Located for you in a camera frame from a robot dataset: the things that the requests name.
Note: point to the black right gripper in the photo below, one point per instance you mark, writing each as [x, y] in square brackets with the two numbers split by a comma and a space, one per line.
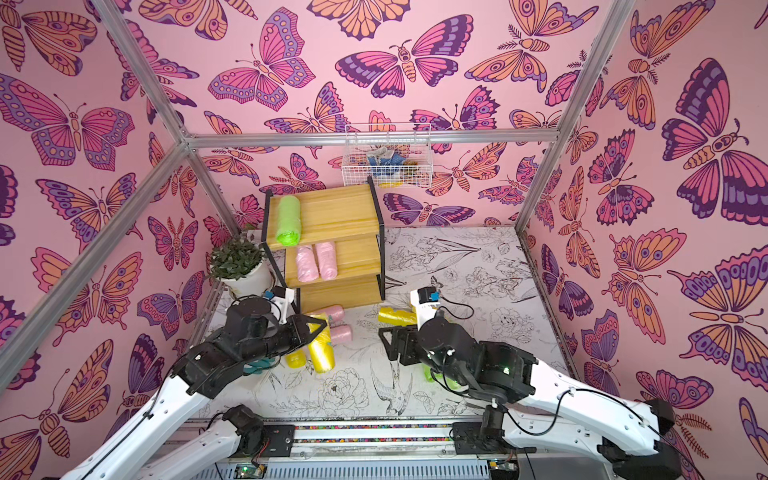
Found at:
[402, 344]

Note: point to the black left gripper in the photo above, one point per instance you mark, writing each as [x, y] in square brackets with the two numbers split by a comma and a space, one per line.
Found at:
[298, 330]

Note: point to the yellow bag roll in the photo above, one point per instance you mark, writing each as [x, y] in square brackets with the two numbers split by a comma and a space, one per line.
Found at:
[321, 352]
[296, 360]
[393, 317]

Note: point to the pink bag roll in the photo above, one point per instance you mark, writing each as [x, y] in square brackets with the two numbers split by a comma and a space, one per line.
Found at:
[335, 313]
[306, 264]
[327, 260]
[341, 334]

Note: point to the green bag roll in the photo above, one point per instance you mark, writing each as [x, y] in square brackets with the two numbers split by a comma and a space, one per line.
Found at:
[289, 224]

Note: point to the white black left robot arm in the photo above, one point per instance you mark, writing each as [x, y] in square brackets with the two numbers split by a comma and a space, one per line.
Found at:
[128, 450]

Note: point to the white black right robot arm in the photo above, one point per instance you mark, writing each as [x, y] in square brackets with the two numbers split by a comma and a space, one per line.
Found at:
[530, 405]

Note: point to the green bag roll right one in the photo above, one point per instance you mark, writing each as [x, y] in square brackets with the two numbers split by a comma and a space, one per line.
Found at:
[428, 374]

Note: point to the potted green plant white pot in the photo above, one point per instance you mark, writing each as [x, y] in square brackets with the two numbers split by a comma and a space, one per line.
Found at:
[242, 266]

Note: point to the blue items in basket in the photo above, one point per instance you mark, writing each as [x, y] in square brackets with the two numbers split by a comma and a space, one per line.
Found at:
[384, 157]

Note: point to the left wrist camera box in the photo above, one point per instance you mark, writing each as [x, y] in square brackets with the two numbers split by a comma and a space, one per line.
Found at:
[284, 300]

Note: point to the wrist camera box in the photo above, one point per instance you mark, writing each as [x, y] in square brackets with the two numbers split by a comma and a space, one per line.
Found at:
[425, 304]
[284, 300]

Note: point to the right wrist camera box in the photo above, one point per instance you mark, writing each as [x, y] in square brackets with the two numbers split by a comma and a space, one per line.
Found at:
[425, 304]

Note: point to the wooden three-tier shelf black frame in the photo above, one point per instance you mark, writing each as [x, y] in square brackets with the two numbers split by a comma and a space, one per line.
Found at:
[351, 218]

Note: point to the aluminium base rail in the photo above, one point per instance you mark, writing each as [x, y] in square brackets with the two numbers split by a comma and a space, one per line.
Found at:
[390, 450]

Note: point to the white wire wall basket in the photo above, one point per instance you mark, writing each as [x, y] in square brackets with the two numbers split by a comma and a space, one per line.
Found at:
[415, 144]

